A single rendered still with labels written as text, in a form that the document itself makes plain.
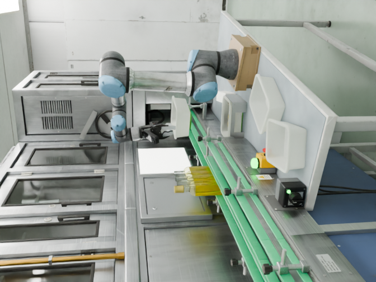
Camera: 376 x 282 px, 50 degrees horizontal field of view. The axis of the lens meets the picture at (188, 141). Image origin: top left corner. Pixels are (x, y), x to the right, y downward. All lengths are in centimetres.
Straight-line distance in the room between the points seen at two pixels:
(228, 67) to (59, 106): 140
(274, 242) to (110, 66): 101
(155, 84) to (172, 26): 380
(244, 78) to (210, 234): 75
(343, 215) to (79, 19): 460
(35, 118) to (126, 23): 285
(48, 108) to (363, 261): 226
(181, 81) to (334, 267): 102
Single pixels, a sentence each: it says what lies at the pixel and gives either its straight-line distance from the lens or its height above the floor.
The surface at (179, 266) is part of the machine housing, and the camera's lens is 166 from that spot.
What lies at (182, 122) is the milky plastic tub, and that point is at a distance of 208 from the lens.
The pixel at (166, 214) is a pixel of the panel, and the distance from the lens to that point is 191.
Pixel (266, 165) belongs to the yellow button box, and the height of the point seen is 80.
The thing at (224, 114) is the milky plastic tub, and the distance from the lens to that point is 227.
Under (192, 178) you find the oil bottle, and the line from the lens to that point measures 191.
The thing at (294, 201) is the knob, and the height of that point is 81.
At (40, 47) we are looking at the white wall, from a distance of 615.
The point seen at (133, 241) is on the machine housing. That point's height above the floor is 136.
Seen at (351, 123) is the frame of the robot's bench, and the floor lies 64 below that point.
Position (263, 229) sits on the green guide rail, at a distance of 137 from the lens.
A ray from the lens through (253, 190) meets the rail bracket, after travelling 156.
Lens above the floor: 137
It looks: 9 degrees down
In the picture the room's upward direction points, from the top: 91 degrees counter-clockwise
